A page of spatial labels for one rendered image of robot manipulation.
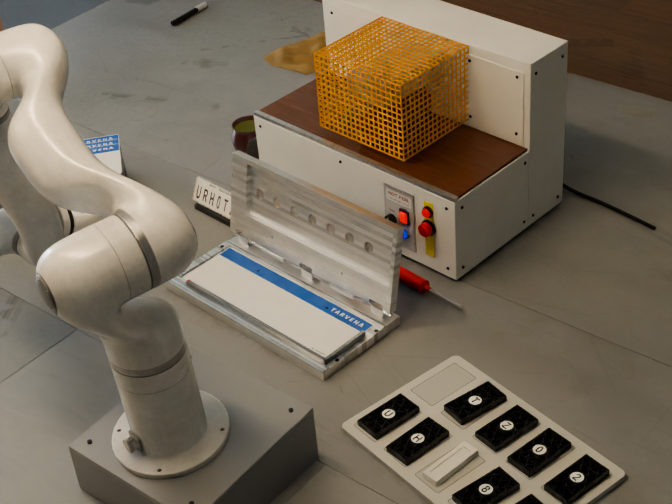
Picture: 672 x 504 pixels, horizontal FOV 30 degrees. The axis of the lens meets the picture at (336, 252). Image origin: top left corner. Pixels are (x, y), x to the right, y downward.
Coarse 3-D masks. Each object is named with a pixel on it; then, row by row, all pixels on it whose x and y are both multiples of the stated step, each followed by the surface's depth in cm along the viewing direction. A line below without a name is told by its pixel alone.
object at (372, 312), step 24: (240, 240) 257; (192, 264) 252; (264, 264) 251; (288, 264) 250; (168, 288) 249; (192, 288) 246; (312, 288) 243; (216, 312) 240; (360, 312) 236; (384, 312) 233; (264, 336) 232; (288, 360) 229; (312, 360) 226
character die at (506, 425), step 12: (516, 408) 212; (492, 420) 210; (504, 420) 210; (516, 420) 210; (528, 420) 210; (480, 432) 208; (492, 432) 208; (504, 432) 207; (516, 432) 207; (492, 444) 205; (504, 444) 206
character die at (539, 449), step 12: (552, 432) 207; (528, 444) 205; (540, 444) 205; (552, 444) 205; (564, 444) 205; (516, 456) 204; (528, 456) 203; (540, 456) 202; (552, 456) 202; (528, 468) 200; (540, 468) 201
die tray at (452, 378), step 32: (416, 384) 220; (448, 384) 220; (480, 384) 219; (416, 416) 214; (448, 416) 213; (480, 416) 213; (544, 416) 211; (384, 448) 208; (448, 448) 207; (480, 448) 206; (512, 448) 206; (576, 448) 205; (416, 480) 202; (448, 480) 201; (544, 480) 200; (608, 480) 199
